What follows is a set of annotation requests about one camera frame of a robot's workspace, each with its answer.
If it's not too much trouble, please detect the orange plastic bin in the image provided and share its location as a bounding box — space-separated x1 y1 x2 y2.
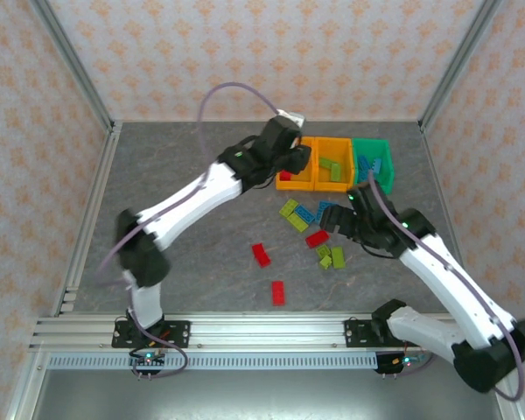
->
313 136 355 193
274 135 319 193

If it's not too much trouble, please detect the green plastic bin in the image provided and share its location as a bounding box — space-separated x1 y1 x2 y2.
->
351 137 396 196

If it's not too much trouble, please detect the small circuit board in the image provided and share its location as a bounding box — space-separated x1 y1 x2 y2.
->
129 349 167 368
388 353 428 368

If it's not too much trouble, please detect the grey metal panel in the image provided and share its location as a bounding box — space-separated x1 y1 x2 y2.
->
30 369 504 420

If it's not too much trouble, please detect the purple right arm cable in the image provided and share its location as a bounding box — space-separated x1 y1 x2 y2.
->
367 170 525 402

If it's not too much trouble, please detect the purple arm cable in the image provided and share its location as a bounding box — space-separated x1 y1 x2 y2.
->
367 170 525 402
94 82 285 380

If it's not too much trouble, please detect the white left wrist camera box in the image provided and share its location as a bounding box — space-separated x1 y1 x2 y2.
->
276 108 307 129

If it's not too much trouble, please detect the aluminium table side rail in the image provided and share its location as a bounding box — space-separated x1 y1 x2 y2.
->
419 122 482 316
52 122 123 316

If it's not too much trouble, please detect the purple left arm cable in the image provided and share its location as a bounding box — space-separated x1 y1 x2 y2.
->
94 82 285 380

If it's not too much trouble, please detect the aluminium table back rail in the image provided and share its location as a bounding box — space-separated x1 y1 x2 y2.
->
112 116 424 124

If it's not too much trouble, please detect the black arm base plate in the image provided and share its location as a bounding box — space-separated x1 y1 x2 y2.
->
343 318 425 349
111 320 193 349

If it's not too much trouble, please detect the aluminium mounting rail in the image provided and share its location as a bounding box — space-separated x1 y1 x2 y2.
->
28 312 508 351

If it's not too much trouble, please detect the slotted grey cable duct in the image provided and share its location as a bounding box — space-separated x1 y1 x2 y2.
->
47 354 425 371

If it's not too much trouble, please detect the aluminium frame post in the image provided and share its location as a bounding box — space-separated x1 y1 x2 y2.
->
29 0 116 130
418 0 504 130

